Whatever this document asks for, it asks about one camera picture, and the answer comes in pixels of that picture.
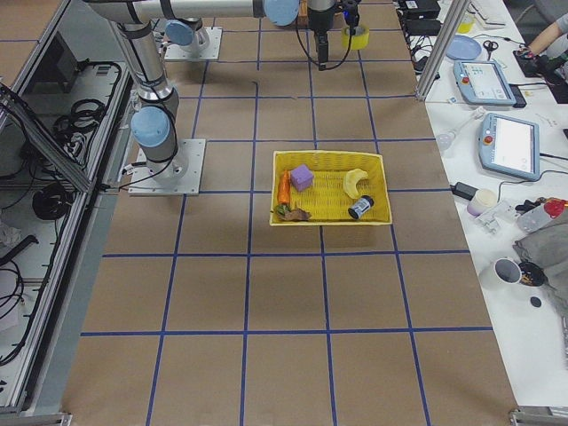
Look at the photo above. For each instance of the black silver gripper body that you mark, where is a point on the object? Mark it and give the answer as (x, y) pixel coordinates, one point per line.
(318, 19)

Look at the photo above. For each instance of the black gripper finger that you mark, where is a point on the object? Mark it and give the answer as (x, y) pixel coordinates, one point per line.
(322, 45)

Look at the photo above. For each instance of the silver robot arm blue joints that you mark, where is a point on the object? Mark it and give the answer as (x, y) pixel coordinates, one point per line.
(154, 125)

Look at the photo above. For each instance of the person hand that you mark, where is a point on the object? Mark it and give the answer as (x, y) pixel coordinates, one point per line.
(546, 66)

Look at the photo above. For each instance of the blue plate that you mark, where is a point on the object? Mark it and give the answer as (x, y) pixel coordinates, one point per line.
(463, 47)

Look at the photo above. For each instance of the purple cube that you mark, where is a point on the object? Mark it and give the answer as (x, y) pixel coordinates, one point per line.
(301, 177)

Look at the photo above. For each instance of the yellow banana toy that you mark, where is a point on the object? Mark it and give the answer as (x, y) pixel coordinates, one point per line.
(350, 181)

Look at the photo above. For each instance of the orange carrot toy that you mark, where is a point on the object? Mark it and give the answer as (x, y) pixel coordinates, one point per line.
(283, 194)

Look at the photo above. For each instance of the upper teach pendant tablet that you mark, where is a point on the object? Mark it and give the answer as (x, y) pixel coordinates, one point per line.
(483, 83)

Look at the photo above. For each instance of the teach pendant tablet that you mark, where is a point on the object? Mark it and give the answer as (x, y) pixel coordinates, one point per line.
(483, 83)
(510, 146)

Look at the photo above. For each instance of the yellow plastic basket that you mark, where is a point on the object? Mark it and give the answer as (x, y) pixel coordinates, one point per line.
(325, 198)

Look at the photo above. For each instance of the black scissors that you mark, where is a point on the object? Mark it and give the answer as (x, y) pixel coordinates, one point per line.
(490, 47)

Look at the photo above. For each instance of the brown leaf toy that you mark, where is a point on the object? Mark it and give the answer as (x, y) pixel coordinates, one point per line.
(285, 213)

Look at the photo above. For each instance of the black power adapter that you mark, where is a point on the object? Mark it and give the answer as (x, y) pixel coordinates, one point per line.
(464, 191)

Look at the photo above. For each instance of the lower teach pendant tablet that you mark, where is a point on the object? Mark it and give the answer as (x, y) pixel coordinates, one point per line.
(510, 146)

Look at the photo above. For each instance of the white purple jar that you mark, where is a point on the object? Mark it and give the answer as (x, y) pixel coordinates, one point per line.
(482, 200)

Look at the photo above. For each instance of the white mug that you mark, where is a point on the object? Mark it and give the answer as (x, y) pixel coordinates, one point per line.
(500, 274)

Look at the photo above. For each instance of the grey cloth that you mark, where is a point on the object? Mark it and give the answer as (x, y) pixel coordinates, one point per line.
(547, 248)

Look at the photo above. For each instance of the black cup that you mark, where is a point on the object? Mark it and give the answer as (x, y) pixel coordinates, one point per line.
(532, 275)

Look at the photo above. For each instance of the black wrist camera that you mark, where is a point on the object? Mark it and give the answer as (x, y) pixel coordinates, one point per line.
(350, 9)

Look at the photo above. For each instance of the aluminium frame post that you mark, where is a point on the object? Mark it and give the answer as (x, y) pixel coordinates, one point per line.
(451, 22)

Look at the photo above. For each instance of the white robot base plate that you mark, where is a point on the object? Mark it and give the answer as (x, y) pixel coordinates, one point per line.
(183, 175)

